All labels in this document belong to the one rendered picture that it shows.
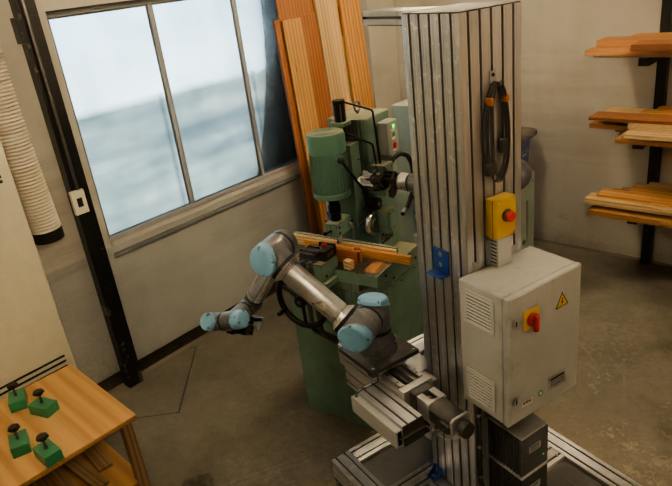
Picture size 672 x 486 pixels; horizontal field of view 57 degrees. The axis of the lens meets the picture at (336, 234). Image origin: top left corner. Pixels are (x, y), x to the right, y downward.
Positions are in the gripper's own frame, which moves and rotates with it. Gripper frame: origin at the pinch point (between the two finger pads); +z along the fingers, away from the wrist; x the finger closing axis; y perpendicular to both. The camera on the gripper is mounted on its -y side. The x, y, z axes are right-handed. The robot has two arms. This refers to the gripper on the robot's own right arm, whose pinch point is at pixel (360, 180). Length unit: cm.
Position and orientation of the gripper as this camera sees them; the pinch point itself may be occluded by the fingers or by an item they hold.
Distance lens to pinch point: 271.6
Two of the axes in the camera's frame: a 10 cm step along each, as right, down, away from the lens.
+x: -3.5, 8.8, -3.2
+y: -4.4, -4.6, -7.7
